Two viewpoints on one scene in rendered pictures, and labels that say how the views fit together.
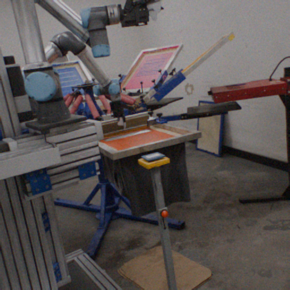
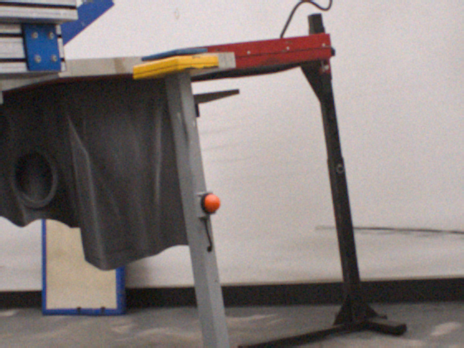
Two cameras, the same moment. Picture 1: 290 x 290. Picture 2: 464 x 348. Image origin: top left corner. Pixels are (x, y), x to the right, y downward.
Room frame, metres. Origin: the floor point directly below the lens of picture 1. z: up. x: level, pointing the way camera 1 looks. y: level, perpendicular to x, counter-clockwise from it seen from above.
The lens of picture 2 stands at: (-0.12, 0.95, 0.76)
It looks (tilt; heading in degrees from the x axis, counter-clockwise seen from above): 3 degrees down; 331
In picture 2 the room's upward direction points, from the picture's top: 8 degrees counter-clockwise
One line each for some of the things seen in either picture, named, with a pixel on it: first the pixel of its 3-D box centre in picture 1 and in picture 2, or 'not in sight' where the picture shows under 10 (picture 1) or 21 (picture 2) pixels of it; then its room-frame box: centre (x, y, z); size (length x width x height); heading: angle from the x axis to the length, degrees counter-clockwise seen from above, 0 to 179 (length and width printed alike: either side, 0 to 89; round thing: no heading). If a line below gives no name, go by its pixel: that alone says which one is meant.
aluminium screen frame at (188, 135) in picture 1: (134, 135); (43, 89); (2.40, 0.06, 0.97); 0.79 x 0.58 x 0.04; 21
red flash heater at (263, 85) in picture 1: (247, 90); (238, 60); (3.16, -0.97, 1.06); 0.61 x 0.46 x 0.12; 81
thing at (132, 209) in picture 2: (157, 178); (137, 170); (2.12, -0.05, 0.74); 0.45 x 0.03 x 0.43; 111
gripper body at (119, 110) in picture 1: (116, 109); not in sight; (2.58, 0.15, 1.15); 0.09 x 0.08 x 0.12; 111
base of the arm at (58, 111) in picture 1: (52, 109); not in sight; (1.67, 0.39, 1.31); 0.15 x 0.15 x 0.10
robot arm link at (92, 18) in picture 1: (94, 18); not in sight; (1.55, 0.12, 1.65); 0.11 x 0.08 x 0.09; 94
